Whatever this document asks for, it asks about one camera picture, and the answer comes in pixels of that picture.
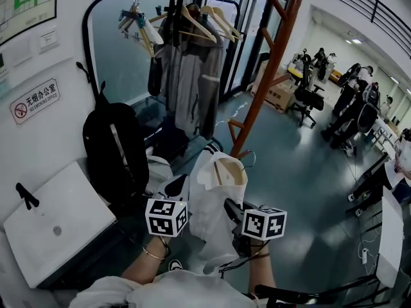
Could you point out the black worn rig bar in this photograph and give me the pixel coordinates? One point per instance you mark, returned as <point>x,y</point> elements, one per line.
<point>289,295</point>

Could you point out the person's right forearm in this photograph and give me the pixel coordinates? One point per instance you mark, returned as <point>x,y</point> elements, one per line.
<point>263,271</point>

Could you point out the person's left forearm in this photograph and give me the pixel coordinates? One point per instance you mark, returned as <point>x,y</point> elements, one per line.
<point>144,265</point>

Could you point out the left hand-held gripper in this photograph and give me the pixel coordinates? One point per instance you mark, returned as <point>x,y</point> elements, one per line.
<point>163,218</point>

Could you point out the dark grey jacket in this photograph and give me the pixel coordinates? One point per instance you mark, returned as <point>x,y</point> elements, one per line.
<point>155,79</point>

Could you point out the grey mesh office chair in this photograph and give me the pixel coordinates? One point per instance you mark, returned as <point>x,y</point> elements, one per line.
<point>367,119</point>

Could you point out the brown wrist band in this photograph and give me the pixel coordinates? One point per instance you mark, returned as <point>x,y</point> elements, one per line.
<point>260,254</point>

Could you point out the black backpack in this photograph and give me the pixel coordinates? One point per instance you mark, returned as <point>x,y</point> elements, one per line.
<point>109,146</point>

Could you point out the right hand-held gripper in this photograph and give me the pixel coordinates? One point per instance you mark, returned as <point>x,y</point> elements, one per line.
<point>266,225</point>

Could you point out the black metal railing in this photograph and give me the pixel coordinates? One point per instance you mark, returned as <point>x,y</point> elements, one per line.
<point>373,13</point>

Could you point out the printed cardboard box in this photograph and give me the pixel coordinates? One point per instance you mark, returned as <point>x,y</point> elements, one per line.
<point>277,98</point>

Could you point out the no smoking sign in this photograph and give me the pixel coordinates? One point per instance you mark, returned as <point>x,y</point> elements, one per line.
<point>38,99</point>

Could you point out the black framed glass door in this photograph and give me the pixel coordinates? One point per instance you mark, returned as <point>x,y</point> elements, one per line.
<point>255,43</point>

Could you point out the white garment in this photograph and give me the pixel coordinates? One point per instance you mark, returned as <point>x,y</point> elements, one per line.
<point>212,217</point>

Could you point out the person's white shirt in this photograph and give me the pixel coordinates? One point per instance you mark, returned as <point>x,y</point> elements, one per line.
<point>186,292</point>

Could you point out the light grey zip jacket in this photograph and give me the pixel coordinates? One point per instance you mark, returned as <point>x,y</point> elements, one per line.
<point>192,85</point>

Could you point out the person's left shoe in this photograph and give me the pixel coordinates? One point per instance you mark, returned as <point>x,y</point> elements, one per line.
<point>175,265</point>

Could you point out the wall thermostat panel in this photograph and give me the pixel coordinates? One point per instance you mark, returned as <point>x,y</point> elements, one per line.
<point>2,66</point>

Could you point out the white table with black legs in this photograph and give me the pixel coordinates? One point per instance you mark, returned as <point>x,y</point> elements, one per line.
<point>390,236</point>

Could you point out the white power strip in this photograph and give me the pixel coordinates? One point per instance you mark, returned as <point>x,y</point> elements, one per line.
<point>365,255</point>

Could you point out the framed evacuation plan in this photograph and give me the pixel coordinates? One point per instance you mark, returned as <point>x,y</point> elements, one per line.
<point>25,8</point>

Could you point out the white sink basin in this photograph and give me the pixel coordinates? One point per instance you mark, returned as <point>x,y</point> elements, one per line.
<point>70,210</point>

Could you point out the black garment rack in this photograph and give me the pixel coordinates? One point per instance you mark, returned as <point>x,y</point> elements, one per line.
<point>84,34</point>

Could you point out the black faucet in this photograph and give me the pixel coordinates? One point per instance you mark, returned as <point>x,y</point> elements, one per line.
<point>27,197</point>

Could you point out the yellow container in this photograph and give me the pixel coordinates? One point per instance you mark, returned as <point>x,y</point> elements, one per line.
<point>294,72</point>

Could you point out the light grey bag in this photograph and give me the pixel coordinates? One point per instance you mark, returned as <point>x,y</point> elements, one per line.
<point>159,172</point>

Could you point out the orange wooden coat stand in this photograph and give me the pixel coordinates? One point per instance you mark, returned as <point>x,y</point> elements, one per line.
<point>273,72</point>

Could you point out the dark sink cabinet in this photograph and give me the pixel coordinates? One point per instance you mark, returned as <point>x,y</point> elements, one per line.
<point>106,245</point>

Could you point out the long white table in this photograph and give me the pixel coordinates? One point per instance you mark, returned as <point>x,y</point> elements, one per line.
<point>383,130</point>

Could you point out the ceiling light panel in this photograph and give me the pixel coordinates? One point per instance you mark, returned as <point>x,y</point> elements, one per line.
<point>353,41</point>

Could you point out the black office chair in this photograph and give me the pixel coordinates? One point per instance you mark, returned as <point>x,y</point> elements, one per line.
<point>308,99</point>

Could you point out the blank white wall panel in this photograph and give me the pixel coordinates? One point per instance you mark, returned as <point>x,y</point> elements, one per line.
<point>22,53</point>

